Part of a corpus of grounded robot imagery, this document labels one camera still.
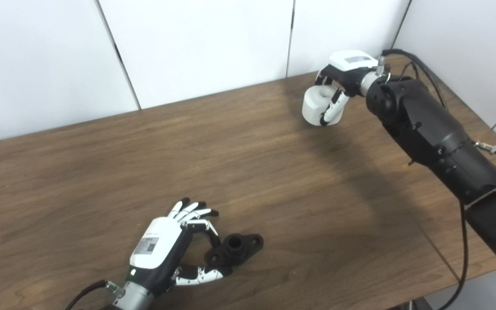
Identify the thick black left wrist cable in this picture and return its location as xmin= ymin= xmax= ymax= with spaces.
xmin=65 ymin=280 xmax=127 ymax=310

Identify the round white plastic piece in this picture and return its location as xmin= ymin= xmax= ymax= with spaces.
xmin=302 ymin=85 xmax=347 ymax=126

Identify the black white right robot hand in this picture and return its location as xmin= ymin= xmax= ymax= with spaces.
xmin=315 ymin=50 xmax=380 ymax=126

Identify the thick black right wrist cable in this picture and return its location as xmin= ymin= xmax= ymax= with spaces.
xmin=379 ymin=49 xmax=470 ymax=310

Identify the thick black wrist cable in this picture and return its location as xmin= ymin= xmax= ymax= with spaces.
xmin=379 ymin=49 xmax=470 ymax=310
xmin=65 ymin=280 xmax=127 ymax=310

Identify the black plastic flanged holder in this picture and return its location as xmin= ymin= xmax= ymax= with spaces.
xmin=204 ymin=234 xmax=264 ymax=267

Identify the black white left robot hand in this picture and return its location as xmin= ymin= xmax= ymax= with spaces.
xmin=125 ymin=198 xmax=233 ymax=295

